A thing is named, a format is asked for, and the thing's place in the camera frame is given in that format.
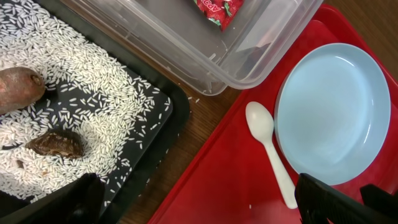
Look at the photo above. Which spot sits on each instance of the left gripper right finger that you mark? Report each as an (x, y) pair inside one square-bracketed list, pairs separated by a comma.
[(320, 203)]

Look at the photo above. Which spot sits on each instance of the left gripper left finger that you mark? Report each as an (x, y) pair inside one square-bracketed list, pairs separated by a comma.
[(78, 202)]

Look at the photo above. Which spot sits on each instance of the light blue round plate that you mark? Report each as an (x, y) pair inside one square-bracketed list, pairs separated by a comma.
[(332, 113)]

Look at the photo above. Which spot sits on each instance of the white plastic spoon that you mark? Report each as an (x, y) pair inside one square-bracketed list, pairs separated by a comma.
[(261, 125)]

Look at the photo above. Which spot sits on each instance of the white rice grains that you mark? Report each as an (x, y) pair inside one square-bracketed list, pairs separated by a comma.
[(116, 112)]

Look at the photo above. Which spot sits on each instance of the brown carrot-like food scrap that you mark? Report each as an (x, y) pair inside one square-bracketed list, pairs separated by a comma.
[(20, 87)]

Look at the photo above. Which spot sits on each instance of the black rectangular waste tray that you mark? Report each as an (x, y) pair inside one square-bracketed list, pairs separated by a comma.
[(131, 189)]

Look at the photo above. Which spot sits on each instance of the red plastic tray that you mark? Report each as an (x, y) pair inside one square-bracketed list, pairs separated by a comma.
[(231, 179)]

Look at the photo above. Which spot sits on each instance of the clear plastic bin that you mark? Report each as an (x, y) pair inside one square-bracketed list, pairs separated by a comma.
[(178, 36)]

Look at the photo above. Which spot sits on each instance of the red snack wrapper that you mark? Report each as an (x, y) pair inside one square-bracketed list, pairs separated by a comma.
[(220, 12)]

